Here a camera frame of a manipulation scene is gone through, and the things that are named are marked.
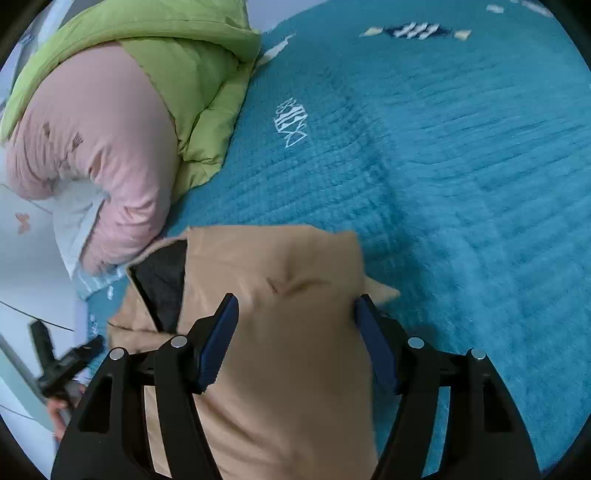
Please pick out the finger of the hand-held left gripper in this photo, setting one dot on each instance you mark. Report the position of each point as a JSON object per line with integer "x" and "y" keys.
{"x": 40, "y": 344}
{"x": 81, "y": 354}

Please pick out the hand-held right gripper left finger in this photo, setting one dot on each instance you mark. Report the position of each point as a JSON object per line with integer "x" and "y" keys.
{"x": 220, "y": 341}

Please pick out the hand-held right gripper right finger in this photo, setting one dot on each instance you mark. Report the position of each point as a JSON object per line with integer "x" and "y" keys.
{"x": 374, "y": 341}

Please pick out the pink and green quilt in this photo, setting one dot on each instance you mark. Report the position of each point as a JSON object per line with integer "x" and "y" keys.
{"x": 184, "y": 69}

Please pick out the teal fish-print blanket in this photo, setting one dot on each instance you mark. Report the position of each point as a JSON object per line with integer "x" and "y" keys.
{"x": 438, "y": 184}

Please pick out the tan coat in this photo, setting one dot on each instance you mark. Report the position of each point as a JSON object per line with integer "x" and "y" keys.
{"x": 286, "y": 369}

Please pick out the white cloth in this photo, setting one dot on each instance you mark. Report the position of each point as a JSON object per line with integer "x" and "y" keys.
{"x": 74, "y": 221}

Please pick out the person's left hand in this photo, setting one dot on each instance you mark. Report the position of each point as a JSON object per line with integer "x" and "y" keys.
{"x": 57, "y": 413}

